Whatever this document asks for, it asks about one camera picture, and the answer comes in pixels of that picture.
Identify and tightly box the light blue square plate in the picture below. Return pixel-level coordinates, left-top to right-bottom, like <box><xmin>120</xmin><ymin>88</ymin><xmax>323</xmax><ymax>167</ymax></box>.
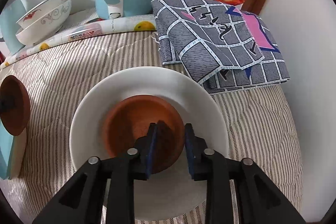
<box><xmin>0</xmin><ymin>122</ymin><xmax>14</xmax><ymax>180</ymax></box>

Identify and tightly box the small brown wooden bowl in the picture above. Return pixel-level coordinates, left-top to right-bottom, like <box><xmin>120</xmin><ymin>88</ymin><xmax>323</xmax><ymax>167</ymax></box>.
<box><xmin>101</xmin><ymin>95</ymin><xmax>185</xmax><ymax>174</ymax></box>

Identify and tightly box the large brown wooden bowl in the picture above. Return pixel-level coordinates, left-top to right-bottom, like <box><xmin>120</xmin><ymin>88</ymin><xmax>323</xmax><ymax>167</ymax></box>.
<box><xmin>1</xmin><ymin>75</ymin><xmax>30</xmax><ymax>136</ymax></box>

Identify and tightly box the striped quilted table cover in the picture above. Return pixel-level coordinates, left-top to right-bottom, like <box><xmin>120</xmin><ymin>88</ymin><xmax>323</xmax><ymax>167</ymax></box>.
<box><xmin>1</xmin><ymin>31</ymin><xmax>302</xmax><ymax>223</ymax></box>

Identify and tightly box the grey checked folded cloth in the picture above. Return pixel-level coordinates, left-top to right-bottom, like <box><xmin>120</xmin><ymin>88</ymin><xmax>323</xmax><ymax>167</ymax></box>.
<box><xmin>151</xmin><ymin>0</ymin><xmax>290</xmax><ymax>93</ymax></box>

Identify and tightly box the fruit print plastic mat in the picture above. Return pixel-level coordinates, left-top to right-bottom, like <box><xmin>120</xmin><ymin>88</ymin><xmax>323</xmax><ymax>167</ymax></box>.
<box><xmin>1</xmin><ymin>14</ymin><xmax>156</xmax><ymax>69</ymax></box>

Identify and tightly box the large white porcelain bowl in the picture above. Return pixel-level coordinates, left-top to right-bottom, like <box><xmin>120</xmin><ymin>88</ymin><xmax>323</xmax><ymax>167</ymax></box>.
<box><xmin>15</xmin><ymin>0</ymin><xmax>72</xmax><ymax>46</ymax></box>

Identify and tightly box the light blue thermos jug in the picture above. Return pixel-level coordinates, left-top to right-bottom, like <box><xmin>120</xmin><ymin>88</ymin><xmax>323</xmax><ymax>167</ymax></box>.
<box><xmin>1</xmin><ymin>0</ymin><xmax>26</xmax><ymax>55</ymax></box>

